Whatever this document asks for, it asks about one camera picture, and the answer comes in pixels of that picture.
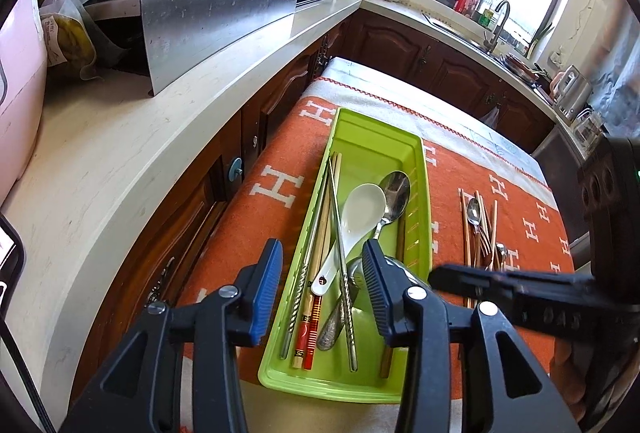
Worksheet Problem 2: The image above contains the metal spiral chopstick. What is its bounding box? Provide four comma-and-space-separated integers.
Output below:
328, 152, 358, 372

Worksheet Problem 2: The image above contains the small round steel spoon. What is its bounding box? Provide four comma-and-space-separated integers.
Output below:
496, 242, 509, 271

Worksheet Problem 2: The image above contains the bamboo chopstick red end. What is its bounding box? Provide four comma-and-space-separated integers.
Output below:
489, 200, 498, 271
475, 190, 494, 265
292, 170, 331, 369

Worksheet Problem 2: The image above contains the dark wooden chopstick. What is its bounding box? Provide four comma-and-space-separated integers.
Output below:
458, 188, 474, 309

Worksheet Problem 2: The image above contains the white ceramic soup spoon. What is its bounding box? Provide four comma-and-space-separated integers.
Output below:
311, 184, 385, 297

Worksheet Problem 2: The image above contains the large steel spoon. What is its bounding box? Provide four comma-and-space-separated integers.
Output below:
317, 171, 410, 352

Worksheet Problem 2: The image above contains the green plastic utensil tray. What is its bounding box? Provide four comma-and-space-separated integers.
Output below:
258, 109, 432, 404

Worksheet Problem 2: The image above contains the chrome kitchen faucet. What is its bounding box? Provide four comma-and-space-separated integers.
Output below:
484, 0, 511, 54

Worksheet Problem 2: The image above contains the steel electric kettle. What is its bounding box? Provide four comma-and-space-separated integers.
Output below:
553, 66, 592, 124

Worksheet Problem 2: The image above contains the orange H pattern blanket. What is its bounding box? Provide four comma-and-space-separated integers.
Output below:
177, 74, 576, 433

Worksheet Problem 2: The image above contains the pink rice cooker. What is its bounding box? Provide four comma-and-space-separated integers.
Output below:
0, 0, 48, 199

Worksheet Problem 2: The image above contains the steel splash guard panel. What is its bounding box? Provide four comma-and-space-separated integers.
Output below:
140, 0, 297, 96

